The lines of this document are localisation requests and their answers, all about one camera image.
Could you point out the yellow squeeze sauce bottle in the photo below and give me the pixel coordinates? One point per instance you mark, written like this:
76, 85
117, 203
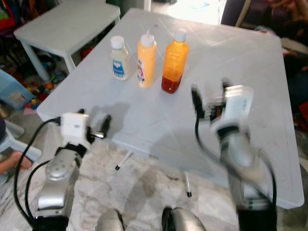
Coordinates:
147, 62

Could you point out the large white plastic table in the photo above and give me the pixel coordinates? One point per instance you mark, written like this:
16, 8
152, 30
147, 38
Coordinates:
144, 122

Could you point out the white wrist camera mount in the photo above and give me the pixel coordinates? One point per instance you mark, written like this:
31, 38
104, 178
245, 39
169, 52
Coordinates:
74, 127
236, 106

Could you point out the seated person in dark clothes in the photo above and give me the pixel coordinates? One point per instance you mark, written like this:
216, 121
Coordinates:
296, 67

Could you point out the small white side table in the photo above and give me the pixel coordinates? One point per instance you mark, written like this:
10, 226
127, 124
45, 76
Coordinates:
67, 24

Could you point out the dark purple chair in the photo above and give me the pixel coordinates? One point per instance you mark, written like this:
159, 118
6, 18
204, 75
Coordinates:
233, 12

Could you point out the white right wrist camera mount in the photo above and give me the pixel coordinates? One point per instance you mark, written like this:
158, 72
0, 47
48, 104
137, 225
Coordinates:
236, 106

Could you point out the orange and red drink bottle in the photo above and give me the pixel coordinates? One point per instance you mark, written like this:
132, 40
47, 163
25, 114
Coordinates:
174, 62

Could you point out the cream bottle with blue label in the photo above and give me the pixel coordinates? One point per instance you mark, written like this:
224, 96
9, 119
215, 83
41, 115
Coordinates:
120, 62

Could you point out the white plastic chair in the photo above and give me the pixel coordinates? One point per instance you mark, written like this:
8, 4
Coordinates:
21, 150

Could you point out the silver right robot leg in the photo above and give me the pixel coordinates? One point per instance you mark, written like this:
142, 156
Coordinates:
185, 221

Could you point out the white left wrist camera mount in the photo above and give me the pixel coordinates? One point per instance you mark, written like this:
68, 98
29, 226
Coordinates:
74, 127

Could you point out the bare person foot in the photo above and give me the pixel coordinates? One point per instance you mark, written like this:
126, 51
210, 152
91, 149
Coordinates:
13, 163

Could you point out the light blue plastic bin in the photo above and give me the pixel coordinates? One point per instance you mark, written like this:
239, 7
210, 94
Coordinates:
13, 91

